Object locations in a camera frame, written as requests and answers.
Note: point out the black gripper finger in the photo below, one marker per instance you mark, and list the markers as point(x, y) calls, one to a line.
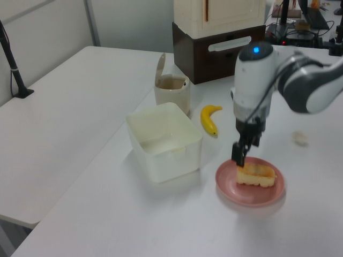
point(238, 154)
point(247, 150)

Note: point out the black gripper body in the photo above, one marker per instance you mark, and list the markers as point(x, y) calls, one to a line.
point(250, 132)

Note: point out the golden bread loaf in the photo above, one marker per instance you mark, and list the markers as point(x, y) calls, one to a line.
point(256, 175)

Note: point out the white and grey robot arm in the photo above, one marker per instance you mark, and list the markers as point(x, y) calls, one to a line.
point(254, 80)

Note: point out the pink plate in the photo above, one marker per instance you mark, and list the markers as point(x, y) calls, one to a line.
point(233, 187)

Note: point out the yellow banana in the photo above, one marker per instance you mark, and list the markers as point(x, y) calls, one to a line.
point(208, 121)

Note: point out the white plastic container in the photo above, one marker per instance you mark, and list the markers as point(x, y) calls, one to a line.
point(164, 142)

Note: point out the beige bin with flip lid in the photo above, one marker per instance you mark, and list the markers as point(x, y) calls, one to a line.
point(173, 92)

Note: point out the dark brown drawer box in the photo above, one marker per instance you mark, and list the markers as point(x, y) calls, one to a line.
point(203, 57)

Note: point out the black device with red light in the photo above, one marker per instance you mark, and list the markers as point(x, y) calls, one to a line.
point(297, 37)

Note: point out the small brown box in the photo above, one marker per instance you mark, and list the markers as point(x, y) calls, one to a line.
point(302, 24)

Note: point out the cream toy cabinet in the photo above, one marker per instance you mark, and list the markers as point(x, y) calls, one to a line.
point(219, 14)

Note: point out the black monitor stand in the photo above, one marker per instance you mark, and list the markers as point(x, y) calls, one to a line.
point(284, 13)

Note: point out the black laptop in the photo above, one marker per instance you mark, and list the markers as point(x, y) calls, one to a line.
point(314, 16)

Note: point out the black pole with clamp base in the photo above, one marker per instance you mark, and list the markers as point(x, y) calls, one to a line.
point(13, 68)

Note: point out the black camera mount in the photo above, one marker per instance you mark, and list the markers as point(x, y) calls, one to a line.
point(337, 40)

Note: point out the grey partition post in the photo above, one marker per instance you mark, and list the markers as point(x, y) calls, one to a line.
point(92, 22)

